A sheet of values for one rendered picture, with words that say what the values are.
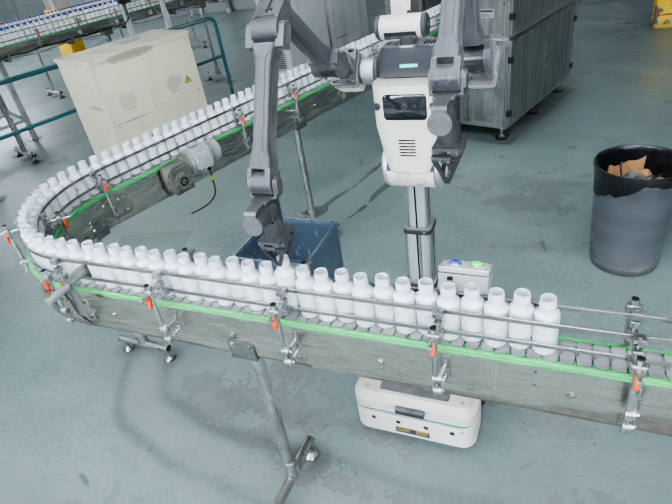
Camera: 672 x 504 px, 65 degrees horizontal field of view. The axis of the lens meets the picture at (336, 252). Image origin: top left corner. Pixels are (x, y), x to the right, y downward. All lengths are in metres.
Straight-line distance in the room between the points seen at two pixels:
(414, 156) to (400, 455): 1.29
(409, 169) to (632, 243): 1.73
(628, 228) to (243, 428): 2.25
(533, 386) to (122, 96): 4.62
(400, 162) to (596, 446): 1.44
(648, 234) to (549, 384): 1.93
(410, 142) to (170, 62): 4.09
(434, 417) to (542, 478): 0.48
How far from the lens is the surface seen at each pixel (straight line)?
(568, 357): 1.45
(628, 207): 3.17
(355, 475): 2.43
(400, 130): 1.82
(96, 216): 2.82
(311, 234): 2.22
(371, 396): 2.35
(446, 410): 2.28
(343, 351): 1.58
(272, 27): 1.42
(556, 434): 2.57
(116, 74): 5.38
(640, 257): 3.38
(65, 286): 2.00
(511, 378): 1.48
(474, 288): 1.39
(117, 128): 5.41
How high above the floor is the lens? 2.01
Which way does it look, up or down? 33 degrees down
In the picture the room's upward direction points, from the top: 10 degrees counter-clockwise
